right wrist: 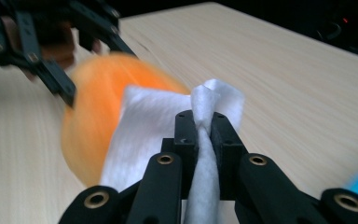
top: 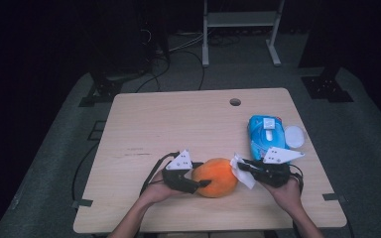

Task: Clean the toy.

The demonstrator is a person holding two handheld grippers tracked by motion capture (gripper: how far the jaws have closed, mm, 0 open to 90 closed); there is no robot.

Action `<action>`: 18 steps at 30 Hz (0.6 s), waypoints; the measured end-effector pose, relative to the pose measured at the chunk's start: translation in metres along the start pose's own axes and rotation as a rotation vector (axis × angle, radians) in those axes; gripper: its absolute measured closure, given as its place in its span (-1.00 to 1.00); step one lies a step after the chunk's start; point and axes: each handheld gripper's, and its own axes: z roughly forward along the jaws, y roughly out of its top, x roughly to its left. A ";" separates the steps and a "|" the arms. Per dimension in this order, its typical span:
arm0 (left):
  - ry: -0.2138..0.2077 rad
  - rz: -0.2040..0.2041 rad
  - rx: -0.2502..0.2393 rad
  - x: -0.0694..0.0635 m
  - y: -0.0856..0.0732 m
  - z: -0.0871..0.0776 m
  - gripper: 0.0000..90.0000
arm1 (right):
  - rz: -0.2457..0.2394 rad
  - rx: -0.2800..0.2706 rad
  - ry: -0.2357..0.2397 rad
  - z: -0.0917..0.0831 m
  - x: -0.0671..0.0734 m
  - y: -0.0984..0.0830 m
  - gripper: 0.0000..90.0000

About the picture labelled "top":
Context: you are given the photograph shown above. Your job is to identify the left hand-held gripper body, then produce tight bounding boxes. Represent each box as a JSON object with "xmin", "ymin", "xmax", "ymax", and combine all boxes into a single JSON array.
[{"xmin": 161, "ymin": 149, "xmax": 202, "ymax": 195}]

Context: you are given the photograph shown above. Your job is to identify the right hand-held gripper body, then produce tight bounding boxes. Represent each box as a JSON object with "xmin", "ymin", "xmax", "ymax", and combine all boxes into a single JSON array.
[{"xmin": 252, "ymin": 147, "xmax": 306, "ymax": 189}]

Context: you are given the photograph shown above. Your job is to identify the white wet wipe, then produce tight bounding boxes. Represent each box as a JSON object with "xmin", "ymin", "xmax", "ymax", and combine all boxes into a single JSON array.
[{"xmin": 229, "ymin": 152, "xmax": 257, "ymax": 190}]

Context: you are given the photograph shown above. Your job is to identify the orange plush toy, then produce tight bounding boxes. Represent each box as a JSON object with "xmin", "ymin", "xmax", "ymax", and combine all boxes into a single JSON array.
[{"xmin": 191, "ymin": 158, "xmax": 239, "ymax": 198}]

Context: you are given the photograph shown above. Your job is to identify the blue wet wipe pack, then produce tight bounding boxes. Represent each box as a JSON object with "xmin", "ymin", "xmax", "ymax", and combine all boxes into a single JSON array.
[{"xmin": 247, "ymin": 114, "xmax": 293, "ymax": 165}]

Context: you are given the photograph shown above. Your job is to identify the person's left hand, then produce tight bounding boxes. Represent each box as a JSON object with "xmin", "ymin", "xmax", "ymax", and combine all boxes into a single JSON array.
[{"xmin": 138, "ymin": 170, "xmax": 182, "ymax": 206}]

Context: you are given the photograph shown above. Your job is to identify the person's right hand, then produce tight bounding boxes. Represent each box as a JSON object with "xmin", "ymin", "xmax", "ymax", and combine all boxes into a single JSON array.
[{"xmin": 263, "ymin": 177, "xmax": 305, "ymax": 216}]

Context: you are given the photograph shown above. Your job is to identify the white round lid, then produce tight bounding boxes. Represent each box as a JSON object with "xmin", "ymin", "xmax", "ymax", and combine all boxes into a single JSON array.
[{"xmin": 284, "ymin": 124, "xmax": 306, "ymax": 149}]

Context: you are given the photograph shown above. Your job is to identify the grey tape strip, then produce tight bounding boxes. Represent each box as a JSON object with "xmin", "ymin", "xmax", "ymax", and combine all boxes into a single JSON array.
[
  {"xmin": 70, "ymin": 197, "xmax": 94, "ymax": 209},
  {"xmin": 321, "ymin": 192, "xmax": 347, "ymax": 203}
]

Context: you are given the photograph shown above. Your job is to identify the black stand base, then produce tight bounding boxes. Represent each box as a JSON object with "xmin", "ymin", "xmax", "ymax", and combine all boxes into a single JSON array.
[
  {"xmin": 78, "ymin": 70, "xmax": 124, "ymax": 108},
  {"xmin": 301, "ymin": 63, "xmax": 355, "ymax": 103}
]

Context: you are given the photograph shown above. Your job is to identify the white metal stand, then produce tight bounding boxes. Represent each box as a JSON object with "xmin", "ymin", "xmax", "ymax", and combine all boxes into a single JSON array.
[{"xmin": 201, "ymin": 0, "xmax": 286, "ymax": 68}]

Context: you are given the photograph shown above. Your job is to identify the right hand-held gripper cable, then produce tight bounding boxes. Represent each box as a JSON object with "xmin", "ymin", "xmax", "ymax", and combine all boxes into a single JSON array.
[{"xmin": 289, "ymin": 164, "xmax": 306, "ymax": 193}]

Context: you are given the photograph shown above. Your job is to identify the black floor cable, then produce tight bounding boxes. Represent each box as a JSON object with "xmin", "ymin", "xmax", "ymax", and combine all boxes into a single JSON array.
[
  {"xmin": 178, "ymin": 49, "xmax": 206, "ymax": 91},
  {"xmin": 71, "ymin": 142, "xmax": 100, "ymax": 202},
  {"xmin": 135, "ymin": 54, "xmax": 172, "ymax": 93}
]

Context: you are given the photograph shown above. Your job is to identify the white floor cable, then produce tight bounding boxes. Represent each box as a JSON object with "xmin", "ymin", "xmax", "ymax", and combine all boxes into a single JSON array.
[{"xmin": 169, "ymin": 33, "xmax": 204, "ymax": 54}]

